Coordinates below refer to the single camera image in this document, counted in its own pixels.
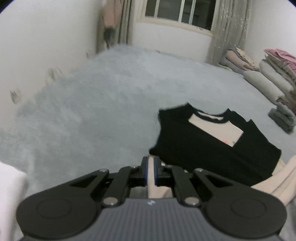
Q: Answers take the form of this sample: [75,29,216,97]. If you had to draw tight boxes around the black and cream shirt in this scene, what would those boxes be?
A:
[145,102,296,207]

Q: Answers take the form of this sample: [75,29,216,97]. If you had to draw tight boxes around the hanging pink garment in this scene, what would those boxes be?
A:
[103,0,122,29]

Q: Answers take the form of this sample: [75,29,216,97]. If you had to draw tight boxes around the folded grey towel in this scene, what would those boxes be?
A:
[268,102,295,134]

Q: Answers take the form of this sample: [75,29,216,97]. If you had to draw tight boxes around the pink quilted pillow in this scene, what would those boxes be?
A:
[264,48,295,79]

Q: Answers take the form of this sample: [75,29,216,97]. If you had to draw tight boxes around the grey patterned right curtain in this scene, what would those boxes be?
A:
[206,0,252,65]

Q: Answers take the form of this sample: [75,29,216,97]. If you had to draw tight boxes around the grey left curtain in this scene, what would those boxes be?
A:
[116,0,134,44]

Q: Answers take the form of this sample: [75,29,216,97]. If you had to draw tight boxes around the grey folded duvet stack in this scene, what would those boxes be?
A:
[243,59,295,105]

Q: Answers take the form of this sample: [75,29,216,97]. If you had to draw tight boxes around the dark window with white frame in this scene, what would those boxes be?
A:
[137,0,220,36]

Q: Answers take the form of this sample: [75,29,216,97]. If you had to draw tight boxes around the blue-grey bed blanket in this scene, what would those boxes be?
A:
[1,46,295,178]

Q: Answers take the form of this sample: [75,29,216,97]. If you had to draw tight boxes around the white charger in socket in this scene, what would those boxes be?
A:
[47,67,65,81]

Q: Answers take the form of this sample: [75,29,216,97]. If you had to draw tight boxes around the white wall socket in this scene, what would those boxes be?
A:
[10,88,22,104]

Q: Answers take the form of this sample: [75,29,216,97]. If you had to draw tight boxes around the pink folded bedding by curtain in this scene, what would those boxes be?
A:
[218,48,259,75]

